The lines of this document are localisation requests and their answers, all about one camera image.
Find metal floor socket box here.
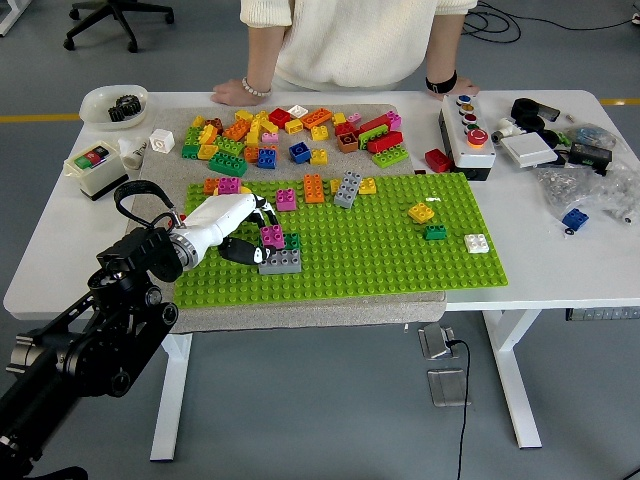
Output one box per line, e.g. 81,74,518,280
418,323,458,361

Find black floor cables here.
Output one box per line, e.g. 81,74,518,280
462,0,640,44

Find push-button control box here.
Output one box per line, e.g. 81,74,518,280
438,92,498,182

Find lime two-by-four brick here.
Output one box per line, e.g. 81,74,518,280
371,148,411,170
213,135,247,157

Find black adapter box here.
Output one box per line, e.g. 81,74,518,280
568,142,614,177

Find white furniture piece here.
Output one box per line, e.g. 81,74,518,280
0,0,32,37

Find clear bags of screws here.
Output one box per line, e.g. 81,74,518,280
534,160,640,227

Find green studded baseplate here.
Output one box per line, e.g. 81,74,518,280
172,171,510,311

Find white tube fitting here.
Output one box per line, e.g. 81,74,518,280
116,136,150,172

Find bead bracelet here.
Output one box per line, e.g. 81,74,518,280
241,76,273,99

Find clear bag with blue cable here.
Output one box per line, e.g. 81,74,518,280
562,123,620,152

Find black power cable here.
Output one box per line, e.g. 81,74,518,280
444,339,474,480

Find person's right hand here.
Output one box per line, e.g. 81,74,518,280
210,78,269,107

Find blue hollow brick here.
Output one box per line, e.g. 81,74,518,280
288,141,314,166

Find grey-brown mat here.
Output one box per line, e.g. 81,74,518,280
105,103,448,337

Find white cube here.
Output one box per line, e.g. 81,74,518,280
148,127,177,155

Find person's left hand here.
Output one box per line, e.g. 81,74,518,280
429,75,482,99

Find red two-by-four brick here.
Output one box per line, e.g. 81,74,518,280
366,130,406,155

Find black office chair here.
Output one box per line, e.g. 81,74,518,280
63,0,176,54

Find long red brick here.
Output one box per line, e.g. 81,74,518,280
357,113,394,136

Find white plug fitting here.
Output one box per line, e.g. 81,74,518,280
490,116,527,147

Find white table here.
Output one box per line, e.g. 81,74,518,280
2,89,640,464

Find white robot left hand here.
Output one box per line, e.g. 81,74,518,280
180,192,282,267

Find white flat switch plate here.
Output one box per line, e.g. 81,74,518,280
499,130,560,171

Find dark green two-by-four brick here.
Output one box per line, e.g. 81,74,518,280
207,151,250,177

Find white two-by-two brick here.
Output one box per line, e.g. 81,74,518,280
463,233,491,256

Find white red-green switch box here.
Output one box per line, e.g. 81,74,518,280
63,139,131,202

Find white bowl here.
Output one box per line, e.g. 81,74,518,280
79,84,150,133

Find metal floor plate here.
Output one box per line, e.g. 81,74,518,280
426,368,472,408

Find person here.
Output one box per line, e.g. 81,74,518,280
239,0,479,93

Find table height control panel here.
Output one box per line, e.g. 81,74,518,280
565,307,640,323

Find long lime brick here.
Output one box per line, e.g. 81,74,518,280
357,125,392,152

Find black wristwatch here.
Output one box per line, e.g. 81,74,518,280
424,69,459,95

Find grey two-by-four brick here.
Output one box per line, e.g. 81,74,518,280
333,170,365,210
257,248,303,276

